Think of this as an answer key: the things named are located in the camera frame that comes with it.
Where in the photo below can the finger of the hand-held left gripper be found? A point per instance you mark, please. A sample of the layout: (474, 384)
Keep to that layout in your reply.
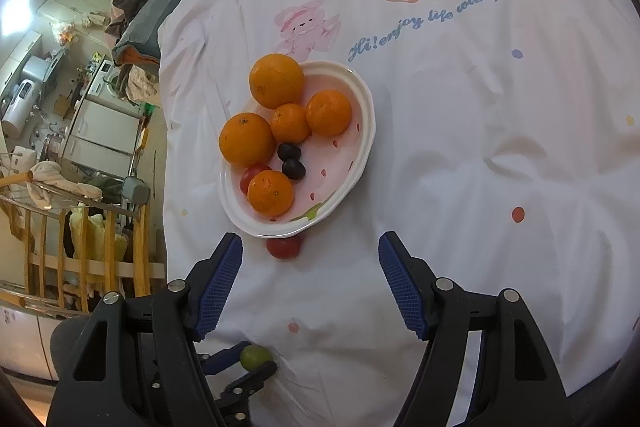
(250, 381)
(225, 355)

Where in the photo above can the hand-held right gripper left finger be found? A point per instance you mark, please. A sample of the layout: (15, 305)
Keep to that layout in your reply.
(220, 287)

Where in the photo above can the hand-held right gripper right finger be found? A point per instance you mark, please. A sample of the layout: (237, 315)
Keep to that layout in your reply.
(400, 284)

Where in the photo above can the green lime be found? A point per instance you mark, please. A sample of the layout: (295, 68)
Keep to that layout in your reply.
(255, 356)

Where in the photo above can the red cherry tomato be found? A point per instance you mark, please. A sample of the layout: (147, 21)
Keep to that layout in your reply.
(283, 248)
(251, 177)

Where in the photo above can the small tangerine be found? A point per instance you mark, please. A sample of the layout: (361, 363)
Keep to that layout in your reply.
(328, 112)
(270, 192)
(290, 123)

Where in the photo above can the pink strawberry-pattern plate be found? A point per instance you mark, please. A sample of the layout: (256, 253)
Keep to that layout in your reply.
(340, 162)

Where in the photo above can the dark purple grape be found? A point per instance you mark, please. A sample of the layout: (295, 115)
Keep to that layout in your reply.
(293, 168)
(289, 151)

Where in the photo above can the large orange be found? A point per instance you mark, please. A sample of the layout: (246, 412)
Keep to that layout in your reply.
(246, 139)
(276, 80)

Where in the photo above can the white cartoon-print blanket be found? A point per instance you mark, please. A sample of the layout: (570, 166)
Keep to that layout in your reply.
(475, 132)

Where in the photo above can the wooden drying rack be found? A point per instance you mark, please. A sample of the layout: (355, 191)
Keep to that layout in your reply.
(45, 252)

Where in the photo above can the white cabinet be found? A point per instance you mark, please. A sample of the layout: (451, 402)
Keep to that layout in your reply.
(102, 129)

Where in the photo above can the cream towel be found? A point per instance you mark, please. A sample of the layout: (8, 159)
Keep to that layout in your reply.
(50, 179)

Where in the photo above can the white washing machine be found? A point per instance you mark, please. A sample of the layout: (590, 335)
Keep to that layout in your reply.
(107, 79)

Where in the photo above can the white water heater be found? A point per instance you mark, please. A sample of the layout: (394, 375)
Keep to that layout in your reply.
(20, 104)

